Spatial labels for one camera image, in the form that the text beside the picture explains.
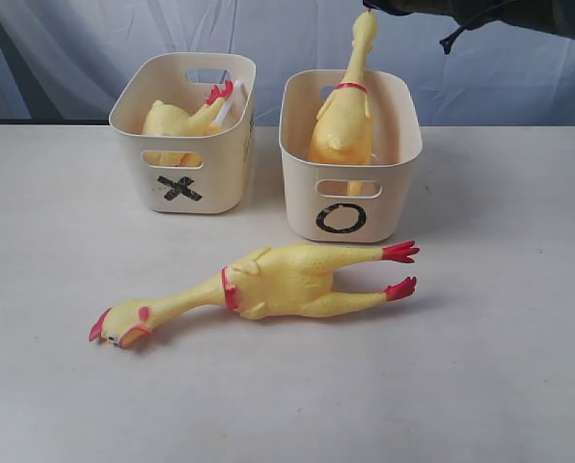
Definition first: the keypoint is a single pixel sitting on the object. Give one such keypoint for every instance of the cream bin marked O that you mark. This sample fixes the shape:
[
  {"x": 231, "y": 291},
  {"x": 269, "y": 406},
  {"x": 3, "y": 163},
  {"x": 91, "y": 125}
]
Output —
[{"x": 347, "y": 203}]

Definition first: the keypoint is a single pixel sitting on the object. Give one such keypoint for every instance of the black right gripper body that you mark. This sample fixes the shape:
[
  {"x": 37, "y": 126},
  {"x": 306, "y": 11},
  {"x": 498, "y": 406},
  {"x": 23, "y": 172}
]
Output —
[{"x": 547, "y": 16}]

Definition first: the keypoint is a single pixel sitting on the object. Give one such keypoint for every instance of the rubber chicken head neck piece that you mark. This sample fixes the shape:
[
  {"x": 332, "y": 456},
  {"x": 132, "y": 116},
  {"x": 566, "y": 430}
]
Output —
[{"x": 231, "y": 111}]

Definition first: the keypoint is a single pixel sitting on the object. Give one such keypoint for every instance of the headless rubber chicken body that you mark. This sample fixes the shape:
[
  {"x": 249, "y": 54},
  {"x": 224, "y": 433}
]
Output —
[{"x": 165, "y": 119}]

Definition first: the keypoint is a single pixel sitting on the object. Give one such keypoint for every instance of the cream bin marked X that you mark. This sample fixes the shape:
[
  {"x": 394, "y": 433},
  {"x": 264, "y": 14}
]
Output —
[{"x": 185, "y": 79}]

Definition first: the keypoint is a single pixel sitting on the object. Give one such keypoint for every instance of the whole rubber chicken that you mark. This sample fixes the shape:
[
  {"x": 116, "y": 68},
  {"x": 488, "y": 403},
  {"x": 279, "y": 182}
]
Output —
[
  {"x": 292, "y": 280},
  {"x": 343, "y": 133}
]

